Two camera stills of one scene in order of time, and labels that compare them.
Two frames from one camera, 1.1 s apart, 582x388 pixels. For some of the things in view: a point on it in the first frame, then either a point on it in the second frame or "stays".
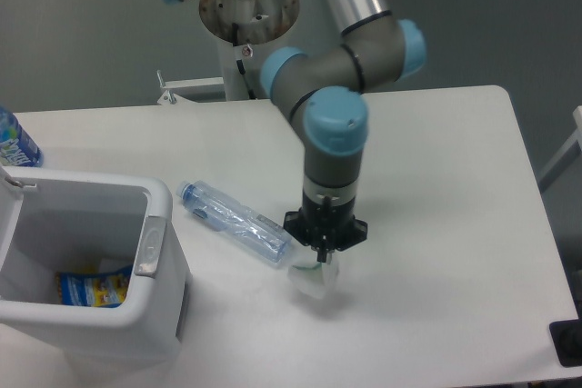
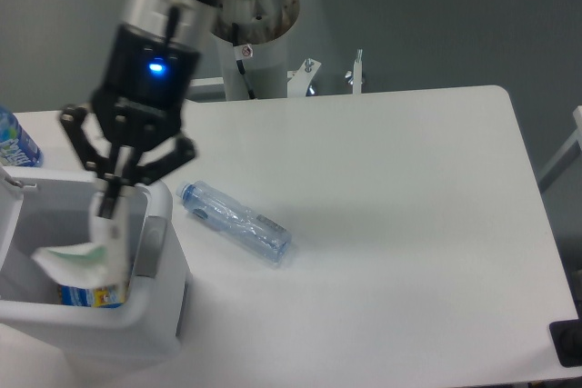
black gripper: x=326 y=228 to x=138 y=103
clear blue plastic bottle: x=236 y=220 stays
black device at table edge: x=566 y=337 stays
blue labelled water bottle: x=16 y=147 stays
